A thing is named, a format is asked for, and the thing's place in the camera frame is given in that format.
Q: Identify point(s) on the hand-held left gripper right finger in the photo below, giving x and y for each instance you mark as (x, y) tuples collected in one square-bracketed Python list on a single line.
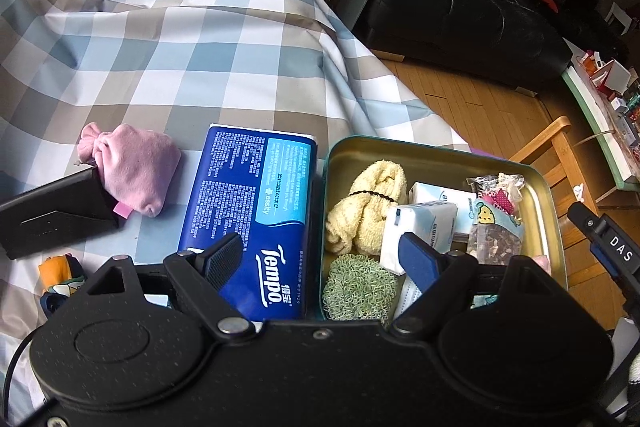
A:
[(417, 258)]

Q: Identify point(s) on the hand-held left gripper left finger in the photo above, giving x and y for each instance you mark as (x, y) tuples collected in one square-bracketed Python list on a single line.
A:
[(225, 262)]

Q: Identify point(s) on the small white tissue packet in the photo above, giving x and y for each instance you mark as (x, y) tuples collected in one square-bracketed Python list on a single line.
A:
[(420, 222), (440, 194)]

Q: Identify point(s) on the light blue face mask pack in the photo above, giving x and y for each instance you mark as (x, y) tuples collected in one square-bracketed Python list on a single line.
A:
[(407, 299)]

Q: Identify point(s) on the green scrubber ball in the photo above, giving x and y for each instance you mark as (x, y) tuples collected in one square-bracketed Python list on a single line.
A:
[(357, 289)]

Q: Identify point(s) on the clear sachet bag cartoon print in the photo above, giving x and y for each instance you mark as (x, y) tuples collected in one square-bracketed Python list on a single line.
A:
[(497, 227)]

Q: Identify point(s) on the teal and gold metal tin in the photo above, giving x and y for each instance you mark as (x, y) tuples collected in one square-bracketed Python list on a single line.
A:
[(540, 207)]

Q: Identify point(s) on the large blue tissue pack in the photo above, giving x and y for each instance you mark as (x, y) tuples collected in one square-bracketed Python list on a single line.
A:
[(250, 207)]

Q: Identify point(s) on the rolled yellow towel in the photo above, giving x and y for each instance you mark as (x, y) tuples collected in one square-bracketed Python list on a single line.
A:
[(362, 207)]

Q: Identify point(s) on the pink cloth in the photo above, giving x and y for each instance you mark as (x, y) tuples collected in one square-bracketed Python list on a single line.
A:
[(540, 262)]

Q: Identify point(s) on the wooden chair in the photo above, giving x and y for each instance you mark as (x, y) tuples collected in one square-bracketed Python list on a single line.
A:
[(560, 152)]

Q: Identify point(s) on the pink cloth pouch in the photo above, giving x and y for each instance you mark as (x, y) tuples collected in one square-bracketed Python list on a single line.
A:
[(137, 167)]

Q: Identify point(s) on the glass top coffee table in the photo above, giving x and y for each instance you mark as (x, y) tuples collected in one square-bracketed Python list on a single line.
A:
[(600, 122)]

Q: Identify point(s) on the pile of small boxes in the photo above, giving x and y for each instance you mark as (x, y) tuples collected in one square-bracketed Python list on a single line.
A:
[(617, 87)]

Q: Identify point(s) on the orange and blue toy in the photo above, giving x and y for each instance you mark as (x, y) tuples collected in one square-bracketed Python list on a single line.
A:
[(60, 277)]

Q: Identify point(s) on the blue checked blanket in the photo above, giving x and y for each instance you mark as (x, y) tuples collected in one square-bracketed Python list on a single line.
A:
[(200, 47)]

